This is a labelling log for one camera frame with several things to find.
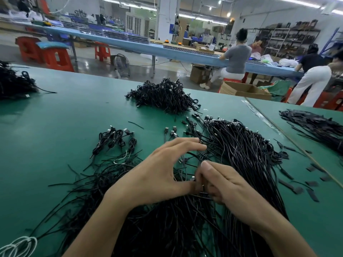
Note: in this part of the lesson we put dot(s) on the green bag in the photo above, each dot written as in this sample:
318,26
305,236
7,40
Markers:
280,89

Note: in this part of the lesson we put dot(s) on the blue metal rack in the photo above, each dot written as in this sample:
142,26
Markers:
333,39

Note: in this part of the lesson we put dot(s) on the red stool with blue seat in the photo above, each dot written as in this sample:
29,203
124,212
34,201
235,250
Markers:
56,60

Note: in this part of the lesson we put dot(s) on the small cardboard box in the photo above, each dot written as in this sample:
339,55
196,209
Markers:
200,75

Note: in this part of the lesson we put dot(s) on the person's right hand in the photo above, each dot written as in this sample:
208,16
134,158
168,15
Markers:
233,192

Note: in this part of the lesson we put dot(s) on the red plastic stool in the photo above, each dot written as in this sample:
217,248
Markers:
327,100
103,52
28,49

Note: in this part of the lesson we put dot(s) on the white pillar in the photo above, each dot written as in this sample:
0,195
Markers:
166,18

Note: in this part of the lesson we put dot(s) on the open cardboard box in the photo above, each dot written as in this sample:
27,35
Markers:
245,91

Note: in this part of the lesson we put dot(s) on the person's left hand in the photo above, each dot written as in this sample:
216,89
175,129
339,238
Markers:
147,179

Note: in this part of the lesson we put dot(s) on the person's right forearm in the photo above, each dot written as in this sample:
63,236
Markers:
284,238

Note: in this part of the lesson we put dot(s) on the pile of white bags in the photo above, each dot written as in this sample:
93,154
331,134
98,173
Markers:
284,61

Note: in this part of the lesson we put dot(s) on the scattered dark tie pieces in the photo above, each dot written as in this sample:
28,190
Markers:
312,195

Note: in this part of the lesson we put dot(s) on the grey floor fan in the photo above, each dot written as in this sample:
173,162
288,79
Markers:
121,65

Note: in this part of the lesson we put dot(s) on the metal storage shelf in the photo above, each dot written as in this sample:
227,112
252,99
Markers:
289,37

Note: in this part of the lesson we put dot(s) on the long blue workbench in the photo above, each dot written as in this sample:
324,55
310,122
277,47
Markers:
161,50

